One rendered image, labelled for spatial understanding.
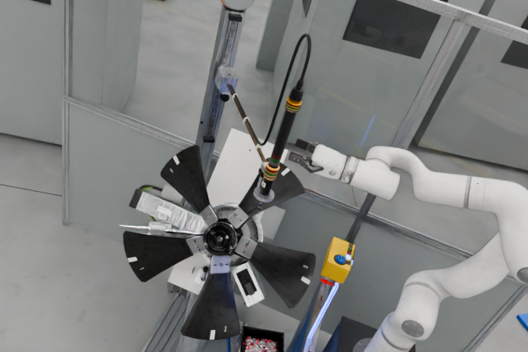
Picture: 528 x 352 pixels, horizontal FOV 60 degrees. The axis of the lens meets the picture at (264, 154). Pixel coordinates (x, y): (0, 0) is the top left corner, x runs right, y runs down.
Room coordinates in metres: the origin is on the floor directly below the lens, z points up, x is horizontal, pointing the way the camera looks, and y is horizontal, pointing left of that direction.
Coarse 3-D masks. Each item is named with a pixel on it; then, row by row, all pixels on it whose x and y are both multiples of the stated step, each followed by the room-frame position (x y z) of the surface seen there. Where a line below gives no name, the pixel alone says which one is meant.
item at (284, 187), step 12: (288, 168) 1.39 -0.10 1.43; (276, 180) 1.35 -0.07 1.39; (288, 180) 1.34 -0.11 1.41; (252, 192) 1.33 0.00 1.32; (276, 192) 1.30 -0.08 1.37; (288, 192) 1.29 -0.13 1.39; (300, 192) 1.29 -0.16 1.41; (240, 204) 1.29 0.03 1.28; (252, 204) 1.27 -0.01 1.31; (264, 204) 1.26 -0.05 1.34
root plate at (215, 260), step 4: (212, 256) 1.13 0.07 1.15; (216, 256) 1.14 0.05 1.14; (220, 256) 1.15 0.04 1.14; (224, 256) 1.16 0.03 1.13; (228, 256) 1.17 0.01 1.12; (212, 260) 1.12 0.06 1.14; (216, 260) 1.13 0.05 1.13; (220, 260) 1.14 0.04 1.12; (224, 260) 1.15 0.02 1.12; (228, 260) 1.16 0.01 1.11; (212, 264) 1.11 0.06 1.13; (216, 264) 1.12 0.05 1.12; (224, 264) 1.14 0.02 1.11; (212, 268) 1.10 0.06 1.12; (216, 268) 1.11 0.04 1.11; (220, 268) 1.12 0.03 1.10; (224, 268) 1.14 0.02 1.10; (228, 268) 1.15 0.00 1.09; (212, 272) 1.09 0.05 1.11; (216, 272) 1.10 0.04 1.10; (220, 272) 1.12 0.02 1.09; (224, 272) 1.13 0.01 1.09; (228, 272) 1.14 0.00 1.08
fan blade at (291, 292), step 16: (256, 256) 1.15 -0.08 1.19; (272, 256) 1.18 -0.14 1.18; (288, 256) 1.20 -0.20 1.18; (304, 256) 1.22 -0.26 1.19; (272, 272) 1.12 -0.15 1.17; (288, 272) 1.14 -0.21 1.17; (304, 272) 1.16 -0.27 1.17; (288, 288) 1.08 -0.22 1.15; (304, 288) 1.11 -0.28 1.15; (288, 304) 1.04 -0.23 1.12
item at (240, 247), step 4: (244, 236) 1.22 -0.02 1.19; (240, 240) 1.20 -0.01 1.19; (244, 240) 1.21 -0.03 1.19; (248, 240) 1.21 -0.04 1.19; (252, 240) 1.22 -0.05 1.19; (240, 244) 1.18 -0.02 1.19; (244, 244) 1.19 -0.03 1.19; (252, 244) 1.20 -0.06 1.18; (256, 244) 1.21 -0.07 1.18; (236, 248) 1.16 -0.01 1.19; (240, 248) 1.16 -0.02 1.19; (244, 248) 1.17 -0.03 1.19; (248, 248) 1.18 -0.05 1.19; (252, 248) 1.19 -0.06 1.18; (236, 252) 1.14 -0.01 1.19; (240, 252) 1.15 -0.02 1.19; (244, 252) 1.15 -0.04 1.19; (248, 252) 1.16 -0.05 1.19; (252, 252) 1.17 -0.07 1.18; (244, 256) 1.14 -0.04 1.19; (248, 256) 1.14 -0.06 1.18
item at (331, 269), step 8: (336, 240) 1.49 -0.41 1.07; (328, 248) 1.48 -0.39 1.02; (336, 248) 1.44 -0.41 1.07; (344, 248) 1.45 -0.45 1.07; (352, 248) 1.47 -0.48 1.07; (328, 256) 1.38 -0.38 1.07; (344, 256) 1.41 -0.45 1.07; (352, 256) 1.42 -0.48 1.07; (328, 264) 1.35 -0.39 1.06; (336, 264) 1.35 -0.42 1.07; (344, 264) 1.36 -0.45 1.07; (328, 272) 1.35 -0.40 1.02; (336, 272) 1.35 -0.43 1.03; (344, 272) 1.34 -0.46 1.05; (336, 280) 1.34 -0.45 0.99; (344, 280) 1.34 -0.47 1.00
